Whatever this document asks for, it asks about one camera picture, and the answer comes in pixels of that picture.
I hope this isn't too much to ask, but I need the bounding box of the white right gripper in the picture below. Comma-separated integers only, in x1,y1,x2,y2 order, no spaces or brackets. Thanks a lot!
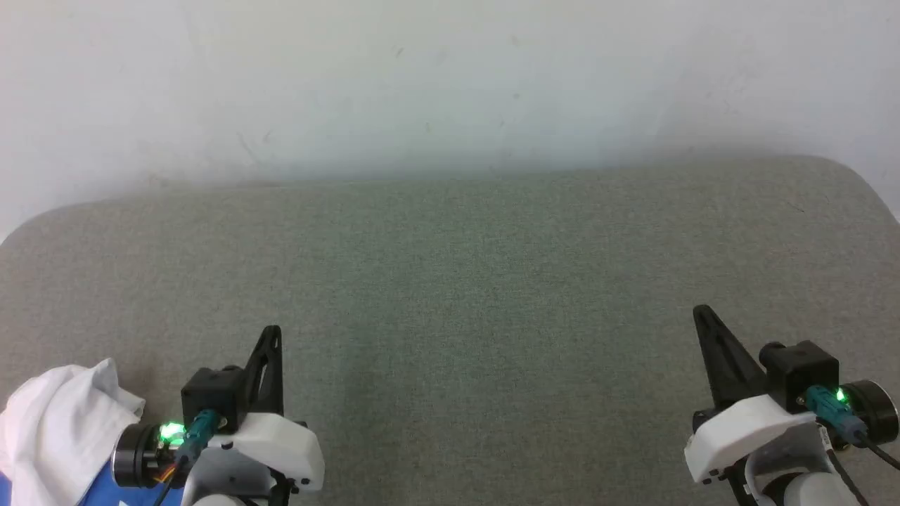
684,304,821,486

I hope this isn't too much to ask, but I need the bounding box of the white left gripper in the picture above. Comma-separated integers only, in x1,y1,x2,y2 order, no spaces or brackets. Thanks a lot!
199,325,326,493

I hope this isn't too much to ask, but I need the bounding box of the white and blue garment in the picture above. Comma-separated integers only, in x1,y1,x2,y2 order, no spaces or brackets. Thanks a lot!
0,358,180,506

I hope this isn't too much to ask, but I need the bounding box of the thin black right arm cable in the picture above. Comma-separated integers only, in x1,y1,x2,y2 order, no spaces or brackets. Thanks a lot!
819,425,873,506

